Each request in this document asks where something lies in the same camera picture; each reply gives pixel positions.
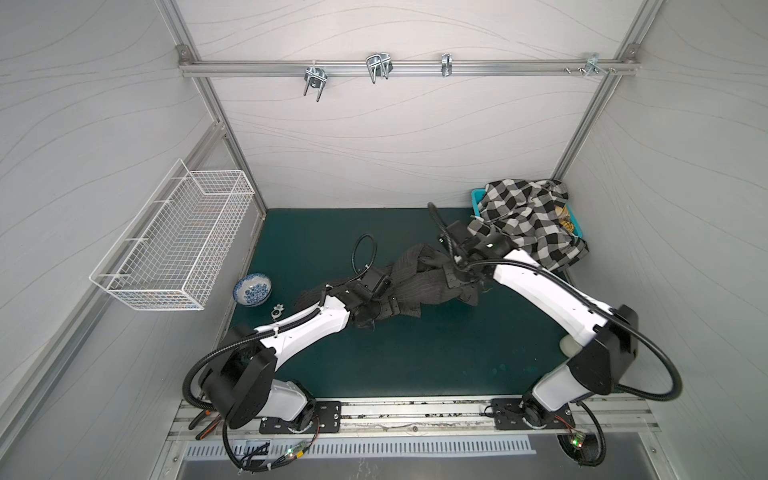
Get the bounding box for dark grey pinstripe shirt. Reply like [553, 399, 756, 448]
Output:
[293, 244, 483, 318]

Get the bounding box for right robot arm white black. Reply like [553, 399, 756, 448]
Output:
[438, 221, 683, 428]

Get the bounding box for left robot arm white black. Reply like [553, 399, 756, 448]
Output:
[182, 267, 394, 432]

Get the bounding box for teal plastic basket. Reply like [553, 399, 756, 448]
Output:
[470, 188, 583, 238]

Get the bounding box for black white checked shirt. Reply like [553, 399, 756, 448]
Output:
[468, 179, 589, 272]

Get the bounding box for small metal clamp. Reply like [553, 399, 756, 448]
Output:
[270, 304, 285, 320]

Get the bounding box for yellow patterned cloth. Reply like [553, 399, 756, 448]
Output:
[555, 205, 581, 236]

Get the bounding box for blue white ceramic bowl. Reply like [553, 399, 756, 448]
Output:
[233, 273, 272, 307]

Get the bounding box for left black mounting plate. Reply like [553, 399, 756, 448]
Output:
[259, 400, 341, 434]

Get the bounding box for black mounting plate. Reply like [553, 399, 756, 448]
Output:
[259, 400, 341, 434]
[484, 396, 575, 431]

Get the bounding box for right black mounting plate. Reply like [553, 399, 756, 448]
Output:
[484, 396, 575, 431]

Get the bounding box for orange black pliers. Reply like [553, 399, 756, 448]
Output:
[188, 410, 222, 441]

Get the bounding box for metal double hook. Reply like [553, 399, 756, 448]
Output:
[365, 52, 393, 84]

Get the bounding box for white slotted cable duct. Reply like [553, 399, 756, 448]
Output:
[184, 435, 537, 461]

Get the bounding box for horizontal aluminium rail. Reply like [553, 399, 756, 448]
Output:
[179, 57, 641, 78]

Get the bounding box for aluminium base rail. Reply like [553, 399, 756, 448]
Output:
[167, 392, 661, 442]

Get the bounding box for white wire basket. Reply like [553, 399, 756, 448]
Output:
[89, 159, 254, 311]

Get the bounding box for metal bracket with bolts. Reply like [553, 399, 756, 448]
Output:
[564, 53, 618, 78]

